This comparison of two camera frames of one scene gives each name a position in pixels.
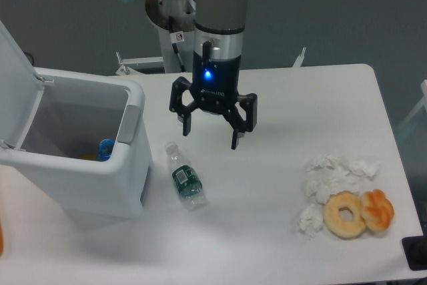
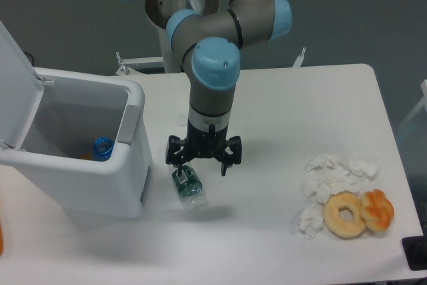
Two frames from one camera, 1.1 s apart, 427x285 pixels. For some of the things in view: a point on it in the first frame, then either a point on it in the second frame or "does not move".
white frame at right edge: [423, 101] does not move
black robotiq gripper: [215, 83] to [208, 144]
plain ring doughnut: [336, 225] does not move
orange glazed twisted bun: [377, 209] does not move
